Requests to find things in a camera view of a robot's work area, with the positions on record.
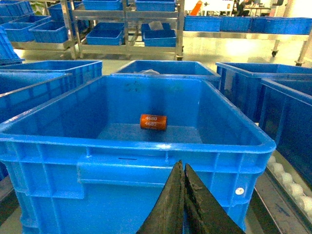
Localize blue crate rear right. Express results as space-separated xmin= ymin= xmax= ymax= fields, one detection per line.
xmin=112 ymin=60 xmax=221 ymax=89

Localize orange cylindrical cap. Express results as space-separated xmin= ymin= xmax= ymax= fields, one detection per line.
xmin=140 ymin=114 xmax=167 ymax=131

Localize blue crate rear left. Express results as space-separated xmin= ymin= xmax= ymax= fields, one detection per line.
xmin=0 ymin=60 xmax=103 ymax=86

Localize blue crate front left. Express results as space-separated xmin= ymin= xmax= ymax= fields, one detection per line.
xmin=0 ymin=72 xmax=74 ymax=181

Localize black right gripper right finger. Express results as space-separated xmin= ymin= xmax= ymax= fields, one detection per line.
xmin=184 ymin=164 xmax=244 ymax=234

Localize blue crate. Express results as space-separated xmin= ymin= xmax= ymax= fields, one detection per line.
xmin=0 ymin=72 xmax=74 ymax=181
xmin=0 ymin=75 xmax=276 ymax=234
xmin=112 ymin=60 xmax=221 ymax=89
xmin=0 ymin=60 xmax=103 ymax=86

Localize blue crate front right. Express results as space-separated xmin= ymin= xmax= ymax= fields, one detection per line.
xmin=0 ymin=75 xmax=276 ymax=234

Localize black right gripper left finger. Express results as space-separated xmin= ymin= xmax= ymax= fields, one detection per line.
xmin=137 ymin=161 xmax=185 ymax=234

